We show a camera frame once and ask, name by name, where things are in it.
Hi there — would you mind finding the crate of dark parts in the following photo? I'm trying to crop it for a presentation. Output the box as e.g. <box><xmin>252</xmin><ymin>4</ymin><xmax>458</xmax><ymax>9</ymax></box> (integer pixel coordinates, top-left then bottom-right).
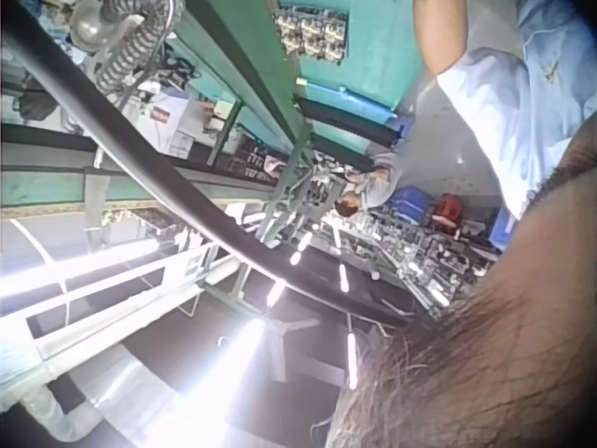
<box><xmin>229</xmin><ymin>133</ymin><xmax>286</xmax><ymax>183</ymax></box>

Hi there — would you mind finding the black foam strip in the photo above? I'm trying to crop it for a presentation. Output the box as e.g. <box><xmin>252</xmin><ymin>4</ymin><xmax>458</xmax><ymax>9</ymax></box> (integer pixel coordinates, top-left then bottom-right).
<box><xmin>292</xmin><ymin>92</ymin><xmax>405</xmax><ymax>146</ymax></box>

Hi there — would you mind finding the blue plastic bin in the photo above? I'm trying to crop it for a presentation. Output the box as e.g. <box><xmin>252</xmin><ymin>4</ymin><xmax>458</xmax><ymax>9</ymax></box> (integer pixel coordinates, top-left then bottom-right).
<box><xmin>389</xmin><ymin>185</ymin><xmax>429</xmax><ymax>219</ymax></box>

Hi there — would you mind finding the assembly bench with parts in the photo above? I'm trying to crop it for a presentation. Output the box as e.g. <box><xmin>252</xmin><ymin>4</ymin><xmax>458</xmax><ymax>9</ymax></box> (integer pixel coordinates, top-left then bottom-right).
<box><xmin>321</xmin><ymin>204</ymin><xmax>503</xmax><ymax>318</ymax></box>

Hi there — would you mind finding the red plastic bin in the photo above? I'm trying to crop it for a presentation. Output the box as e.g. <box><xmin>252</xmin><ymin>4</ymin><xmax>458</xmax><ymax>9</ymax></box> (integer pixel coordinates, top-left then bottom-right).
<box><xmin>431</xmin><ymin>192</ymin><xmax>463</xmax><ymax>230</ymax></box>

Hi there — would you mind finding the green workbench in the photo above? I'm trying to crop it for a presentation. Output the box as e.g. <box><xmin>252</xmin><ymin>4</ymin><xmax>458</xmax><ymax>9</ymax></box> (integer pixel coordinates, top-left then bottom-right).
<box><xmin>165</xmin><ymin>0</ymin><xmax>426</xmax><ymax>158</ymax></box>

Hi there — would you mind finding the tray of electrical contactors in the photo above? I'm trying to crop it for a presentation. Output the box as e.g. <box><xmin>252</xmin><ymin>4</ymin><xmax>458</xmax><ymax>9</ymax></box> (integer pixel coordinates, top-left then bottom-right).
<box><xmin>273</xmin><ymin>7</ymin><xmax>350</xmax><ymax>63</ymax></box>

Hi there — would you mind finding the green metal frame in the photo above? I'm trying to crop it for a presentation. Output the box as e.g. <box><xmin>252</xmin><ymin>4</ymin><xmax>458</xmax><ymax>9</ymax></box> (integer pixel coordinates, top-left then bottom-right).
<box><xmin>257</xmin><ymin>119</ymin><xmax>323</xmax><ymax>248</ymax></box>

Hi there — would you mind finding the black curved hose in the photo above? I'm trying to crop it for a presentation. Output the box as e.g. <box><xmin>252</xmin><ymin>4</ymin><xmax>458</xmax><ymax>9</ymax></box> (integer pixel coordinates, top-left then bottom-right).
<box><xmin>0</xmin><ymin>0</ymin><xmax>423</xmax><ymax>319</ymax></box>

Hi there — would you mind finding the grey corrugated flexible duct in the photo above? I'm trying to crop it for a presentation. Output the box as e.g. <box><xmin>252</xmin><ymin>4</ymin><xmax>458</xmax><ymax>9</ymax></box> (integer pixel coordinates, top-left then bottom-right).
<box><xmin>95</xmin><ymin>0</ymin><xmax>181</xmax><ymax>93</ymax></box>

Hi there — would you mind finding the white duct pipe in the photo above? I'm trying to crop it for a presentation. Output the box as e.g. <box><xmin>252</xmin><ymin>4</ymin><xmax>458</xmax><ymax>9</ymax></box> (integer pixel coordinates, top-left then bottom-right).
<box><xmin>18</xmin><ymin>382</ymin><xmax>102</xmax><ymax>443</ymax></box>

